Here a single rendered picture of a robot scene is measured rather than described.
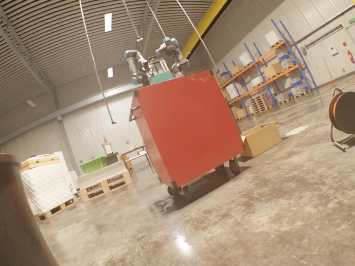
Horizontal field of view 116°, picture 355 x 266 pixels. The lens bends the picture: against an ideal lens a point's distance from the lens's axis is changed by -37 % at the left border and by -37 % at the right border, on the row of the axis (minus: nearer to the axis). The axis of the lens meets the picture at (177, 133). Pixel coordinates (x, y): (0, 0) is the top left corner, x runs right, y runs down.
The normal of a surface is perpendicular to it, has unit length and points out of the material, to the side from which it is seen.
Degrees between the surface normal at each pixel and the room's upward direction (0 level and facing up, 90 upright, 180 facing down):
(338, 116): 90
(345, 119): 90
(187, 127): 90
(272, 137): 90
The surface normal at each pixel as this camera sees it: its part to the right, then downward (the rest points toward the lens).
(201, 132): 0.31, -0.17
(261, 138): 0.06, -0.07
